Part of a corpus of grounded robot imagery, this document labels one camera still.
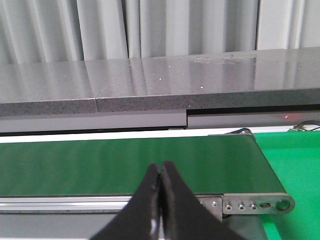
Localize grey cabinet front panel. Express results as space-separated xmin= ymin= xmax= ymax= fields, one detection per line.
xmin=0 ymin=110 xmax=187 ymax=133

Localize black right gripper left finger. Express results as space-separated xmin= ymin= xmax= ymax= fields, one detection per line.
xmin=91 ymin=163 xmax=160 ymax=240

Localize white pleated curtain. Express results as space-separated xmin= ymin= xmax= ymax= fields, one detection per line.
xmin=0 ymin=0 xmax=320 ymax=64

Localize green conveyor belt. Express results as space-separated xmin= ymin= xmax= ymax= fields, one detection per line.
xmin=0 ymin=134 xmax=284 ymax=196

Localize grey stone countertop slab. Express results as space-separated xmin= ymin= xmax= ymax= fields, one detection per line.
xmin=0 ymin=47 xmax=320 ymax=117

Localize bright green cloth mat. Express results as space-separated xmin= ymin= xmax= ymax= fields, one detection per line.
xmin=255 ymin=131 xmax=320 ymax=240

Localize grey cabinet panel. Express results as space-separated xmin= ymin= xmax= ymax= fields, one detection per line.
xmin=0 ymin=110 xmax=187 ymax=133
xmin=187 ymin=110 xmax=320 ymax=129

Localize red and black wires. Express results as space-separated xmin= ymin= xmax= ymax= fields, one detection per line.
xmin=289 ymin=120 xmax=320 ymax=132

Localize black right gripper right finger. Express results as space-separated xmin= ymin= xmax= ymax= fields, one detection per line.
xmin=160 ymin=161 xmax=244 ymax=240

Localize metal conveyor end bracket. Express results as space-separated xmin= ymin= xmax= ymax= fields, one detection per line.
xmin=195 ymin=193 xmax=296 ymax=215

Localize aluminium conveyor side rail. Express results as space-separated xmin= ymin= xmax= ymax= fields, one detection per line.
xmin=0 ymin=195 xmax=223 ymax=215

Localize grey right cabinet panel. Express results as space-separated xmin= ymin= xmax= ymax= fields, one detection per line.
xmin=187 ymin=110 xmax=320 ymax=129

